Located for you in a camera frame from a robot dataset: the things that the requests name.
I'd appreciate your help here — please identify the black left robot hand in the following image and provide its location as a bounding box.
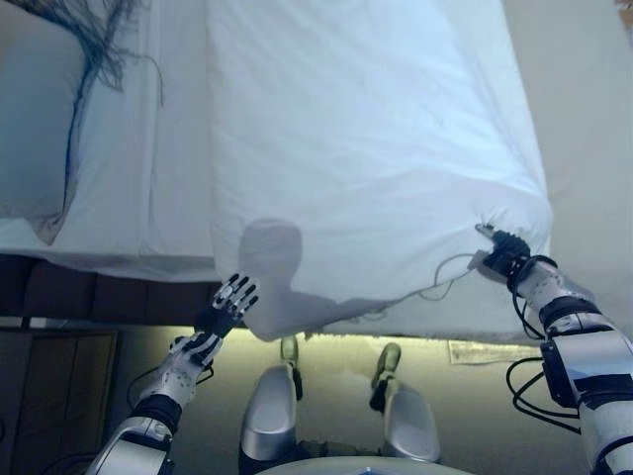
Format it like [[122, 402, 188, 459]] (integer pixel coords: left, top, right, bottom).
[[193, 270, 262, 343]]

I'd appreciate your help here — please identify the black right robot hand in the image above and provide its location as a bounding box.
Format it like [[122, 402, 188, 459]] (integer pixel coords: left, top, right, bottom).
[[474, 222, 531, 276]]

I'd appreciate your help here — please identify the white duvet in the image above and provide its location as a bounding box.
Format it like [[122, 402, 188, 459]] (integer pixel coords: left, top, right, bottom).
[[205, 0, 553, 343]]

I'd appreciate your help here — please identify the white bed sheet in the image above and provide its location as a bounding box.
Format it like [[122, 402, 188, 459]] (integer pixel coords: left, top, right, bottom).
[[0, 0, 220, 274]]

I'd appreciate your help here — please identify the silver left robot leg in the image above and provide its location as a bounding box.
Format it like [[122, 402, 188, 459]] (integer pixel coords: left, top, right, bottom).
[[238, 335, 301, 475]]

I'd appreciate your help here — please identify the silver robot leg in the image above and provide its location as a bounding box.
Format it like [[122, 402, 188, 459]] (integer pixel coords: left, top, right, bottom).
[[369, 342, 442, 464], [238, 335, 301, 475]]

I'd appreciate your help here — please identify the brown wooden bedside cabinet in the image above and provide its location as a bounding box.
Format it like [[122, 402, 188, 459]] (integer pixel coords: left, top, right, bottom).
[[0, 325, 121, 475]]

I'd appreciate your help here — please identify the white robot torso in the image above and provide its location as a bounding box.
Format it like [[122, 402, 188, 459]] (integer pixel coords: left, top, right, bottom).
[[246, 454, 442, 475]]

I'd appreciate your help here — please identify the silver right robot leg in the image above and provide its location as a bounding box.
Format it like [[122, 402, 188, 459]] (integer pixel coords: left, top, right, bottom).
[[369, 342, 442, 464]]

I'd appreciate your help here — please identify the large beige pillow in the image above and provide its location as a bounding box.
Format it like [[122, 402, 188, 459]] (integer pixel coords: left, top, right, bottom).
[[0, 3, 91, 246]]

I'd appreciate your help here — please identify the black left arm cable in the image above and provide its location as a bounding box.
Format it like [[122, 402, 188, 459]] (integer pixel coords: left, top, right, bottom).
[[126, 359, 215, 413]]

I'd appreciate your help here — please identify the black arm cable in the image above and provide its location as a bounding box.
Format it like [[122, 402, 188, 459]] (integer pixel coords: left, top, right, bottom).
[[503, 256, 586, 437], [126, 359, 215, 413]]

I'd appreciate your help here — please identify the brown bed frame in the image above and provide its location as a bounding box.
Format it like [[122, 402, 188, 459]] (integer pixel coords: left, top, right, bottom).
[[0, 250, 248, 329]]

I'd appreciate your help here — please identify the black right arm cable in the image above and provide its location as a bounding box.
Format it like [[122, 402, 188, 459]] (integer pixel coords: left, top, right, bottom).
[[503, 256, 586, 437]]

